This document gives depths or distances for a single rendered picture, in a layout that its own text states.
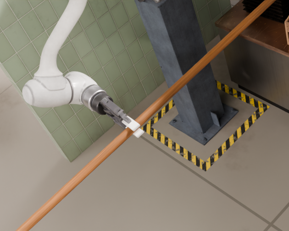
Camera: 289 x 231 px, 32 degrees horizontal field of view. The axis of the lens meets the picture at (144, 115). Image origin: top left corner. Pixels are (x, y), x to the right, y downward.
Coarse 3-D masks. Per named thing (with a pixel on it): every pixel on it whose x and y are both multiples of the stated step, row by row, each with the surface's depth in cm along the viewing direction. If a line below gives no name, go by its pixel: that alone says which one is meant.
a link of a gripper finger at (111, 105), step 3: (102, 99) 176; (108, 99) 175; (102, 102) 176; (105, 102) 175; (108, 102) 175; (111, 102) 174; (108, 105) 174; (111, 105) 174; (114, 105) 173; (111, 108) 173; (114, 108) 173; (117, 108) 172; (120, 108) 172; (114, 111) 172; (117, 111) 172; (123, 111) 172; (117, 114) 171
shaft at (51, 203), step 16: (272, 0) 187; (256, 16) 185; (240, 32) 183; (224, 48) 182; (144, 112) 172; (128, 128) 170; (112, 144) 168; (96, 160) 166; (80, 176) 164; (64, 192) 163; (48, 208) 161; (32, 224) 160
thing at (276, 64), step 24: (240, 0) 290; (216, 24) 284; (264, 24) 270; (240, 48) 283; (264, 48) 265; (288, 48) 253; (240, 72) 302; (264, 72) 281; (288, 72) 263; (264, 96) 299; (288, 96) 279
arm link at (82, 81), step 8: (72, 72) 193; (80, 72) 194; (72, 80) 186; (80, 80) 187; (88, 80) 188; (72, 88) 184; (80, 88) 186; (72, 96) 185; (80, 96) 186; (80, 104) 191
